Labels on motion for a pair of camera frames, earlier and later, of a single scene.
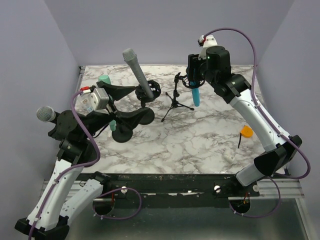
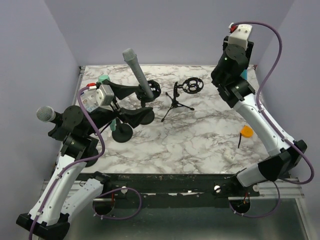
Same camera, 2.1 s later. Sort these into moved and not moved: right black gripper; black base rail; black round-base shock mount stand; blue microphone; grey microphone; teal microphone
Moved: blue microphone; right black gripper
Not moved: grey microphone; black round-base shock mount stand; teal microphone; black base rail
